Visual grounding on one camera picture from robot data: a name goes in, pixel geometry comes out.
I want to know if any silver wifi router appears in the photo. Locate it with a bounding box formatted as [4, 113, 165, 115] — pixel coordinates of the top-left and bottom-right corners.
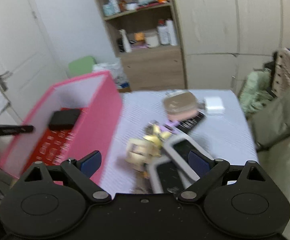
[162, 134, 214, 181]

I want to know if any silver ZDX router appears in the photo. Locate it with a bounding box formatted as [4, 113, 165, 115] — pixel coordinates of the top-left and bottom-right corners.
[147, 156, 185, 196]

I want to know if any pink storage box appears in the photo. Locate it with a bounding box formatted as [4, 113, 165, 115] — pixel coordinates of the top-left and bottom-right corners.
[0, 70, 123, 183]

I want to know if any red paper sheet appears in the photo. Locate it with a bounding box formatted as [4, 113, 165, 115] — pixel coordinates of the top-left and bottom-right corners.
[28, 108, 83, 165]

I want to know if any white patterned bed cover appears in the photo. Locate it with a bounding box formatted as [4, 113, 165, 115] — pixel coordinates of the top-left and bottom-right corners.
[99, 89, 258, 196]

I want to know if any black phone battery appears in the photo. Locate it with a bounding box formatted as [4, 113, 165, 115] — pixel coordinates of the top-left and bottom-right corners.
[175, 112, 205, 134]

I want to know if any black rectangular box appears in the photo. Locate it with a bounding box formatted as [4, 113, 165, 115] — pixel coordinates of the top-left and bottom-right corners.
[48, 109, 81, 131]

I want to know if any white charger cube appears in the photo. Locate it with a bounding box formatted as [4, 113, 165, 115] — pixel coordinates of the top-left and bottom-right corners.
[204, 96, 225, 115]

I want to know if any gold pink round case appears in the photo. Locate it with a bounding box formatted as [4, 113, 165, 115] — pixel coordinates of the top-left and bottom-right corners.
[162, 90, 198, 121]

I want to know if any white door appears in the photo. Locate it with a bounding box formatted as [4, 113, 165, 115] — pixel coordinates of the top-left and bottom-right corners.
[0, 0, 67, 121]

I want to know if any green folding table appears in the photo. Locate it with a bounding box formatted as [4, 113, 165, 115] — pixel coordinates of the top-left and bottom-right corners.
[68, 56, 96, 77]

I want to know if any white tissue package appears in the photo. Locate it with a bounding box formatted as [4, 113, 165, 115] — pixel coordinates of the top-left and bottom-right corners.
[92, 62, 129, 90]

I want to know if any white spray bottle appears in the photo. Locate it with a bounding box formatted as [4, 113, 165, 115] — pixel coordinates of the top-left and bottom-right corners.
[119, 29, 132, 53]

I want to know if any beige wardrobe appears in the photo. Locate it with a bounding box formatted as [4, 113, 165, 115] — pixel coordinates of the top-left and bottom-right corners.
[174, 0, 290, 92]

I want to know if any white cream jar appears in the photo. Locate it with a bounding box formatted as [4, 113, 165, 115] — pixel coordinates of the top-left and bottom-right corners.
[145, 31, 160, 48]

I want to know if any wooden bookshelf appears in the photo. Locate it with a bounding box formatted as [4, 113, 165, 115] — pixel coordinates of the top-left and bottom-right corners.
[95, 0, 186, 91]

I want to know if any purple star keychain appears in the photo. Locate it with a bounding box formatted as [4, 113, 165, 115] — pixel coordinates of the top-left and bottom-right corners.
[160, 120, 180, 132]

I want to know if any yellow star keychain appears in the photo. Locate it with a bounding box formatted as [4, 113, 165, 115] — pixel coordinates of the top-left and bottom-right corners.
[143, 123, 172, 150]

